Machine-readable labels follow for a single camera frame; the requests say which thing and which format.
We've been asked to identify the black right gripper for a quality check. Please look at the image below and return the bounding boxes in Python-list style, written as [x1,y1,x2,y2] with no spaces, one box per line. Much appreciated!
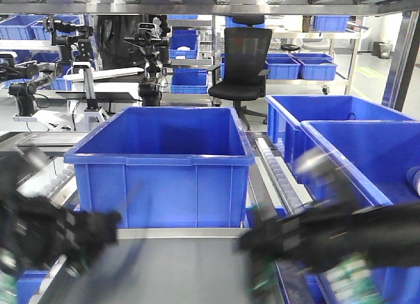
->
[238,148,419,273]

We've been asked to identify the blue bin right near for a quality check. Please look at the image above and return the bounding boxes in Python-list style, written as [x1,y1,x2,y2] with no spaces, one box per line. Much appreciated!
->
[300,119,420,304]

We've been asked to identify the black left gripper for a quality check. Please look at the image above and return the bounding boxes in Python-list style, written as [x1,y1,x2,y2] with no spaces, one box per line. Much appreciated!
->
[1,147,121,274]

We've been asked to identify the blue bin in front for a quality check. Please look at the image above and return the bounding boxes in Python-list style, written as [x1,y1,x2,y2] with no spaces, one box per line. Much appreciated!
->
[64,107,255,228]

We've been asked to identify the person in black clothes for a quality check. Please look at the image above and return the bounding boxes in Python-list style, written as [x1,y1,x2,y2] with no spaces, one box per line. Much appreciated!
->
[96,15,146,70]

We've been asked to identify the blue bin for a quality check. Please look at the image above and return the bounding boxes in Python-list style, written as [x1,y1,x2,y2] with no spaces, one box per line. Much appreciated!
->
[300,119,420,304]
[266,95,414,184]
[64,107,255,228]

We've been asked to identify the large metal tray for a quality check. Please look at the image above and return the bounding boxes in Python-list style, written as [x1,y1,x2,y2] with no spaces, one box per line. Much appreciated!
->
[30,228,282,303]

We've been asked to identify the blue bin right rear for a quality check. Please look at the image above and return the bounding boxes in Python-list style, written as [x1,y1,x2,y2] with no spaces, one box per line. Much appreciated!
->
[266,95,414,184]

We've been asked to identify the metal shelf rack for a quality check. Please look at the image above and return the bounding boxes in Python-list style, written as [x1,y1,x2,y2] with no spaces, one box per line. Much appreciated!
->
[1,0,419,109]

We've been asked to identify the black office chair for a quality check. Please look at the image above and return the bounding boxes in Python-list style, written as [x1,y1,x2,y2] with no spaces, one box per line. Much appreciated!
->
[208,14,272,130]

